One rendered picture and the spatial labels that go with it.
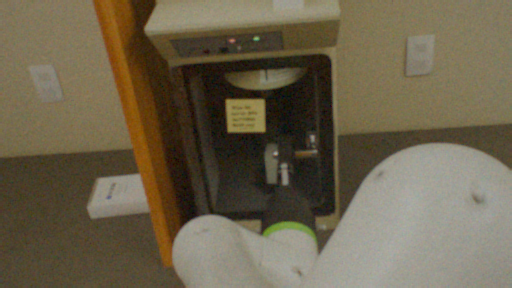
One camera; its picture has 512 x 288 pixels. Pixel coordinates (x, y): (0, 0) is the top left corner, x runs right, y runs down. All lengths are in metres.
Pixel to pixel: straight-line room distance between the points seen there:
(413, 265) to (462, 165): 0.07
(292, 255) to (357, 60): 0.85
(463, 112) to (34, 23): 1.21
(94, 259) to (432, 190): 1.09
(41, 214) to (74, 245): 0.18
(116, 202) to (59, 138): 0.42
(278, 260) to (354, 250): 0.44
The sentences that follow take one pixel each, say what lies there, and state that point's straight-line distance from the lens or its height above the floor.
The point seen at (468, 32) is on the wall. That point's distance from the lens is 1.59.
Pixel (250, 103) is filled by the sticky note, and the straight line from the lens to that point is 1.09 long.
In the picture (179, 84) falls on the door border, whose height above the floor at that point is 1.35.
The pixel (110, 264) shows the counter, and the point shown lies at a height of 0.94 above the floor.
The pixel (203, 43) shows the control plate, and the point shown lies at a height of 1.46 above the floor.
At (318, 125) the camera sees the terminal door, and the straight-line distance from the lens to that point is 1.12.
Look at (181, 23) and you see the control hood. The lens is 0.93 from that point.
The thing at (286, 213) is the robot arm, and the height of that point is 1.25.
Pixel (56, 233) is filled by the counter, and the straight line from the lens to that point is 1.48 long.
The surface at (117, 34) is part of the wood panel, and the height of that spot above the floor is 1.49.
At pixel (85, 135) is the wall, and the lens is 1.76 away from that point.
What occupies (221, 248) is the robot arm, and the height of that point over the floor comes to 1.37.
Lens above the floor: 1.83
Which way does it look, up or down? 33 degrees down
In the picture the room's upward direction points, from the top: 7 degrees counter-clockwise
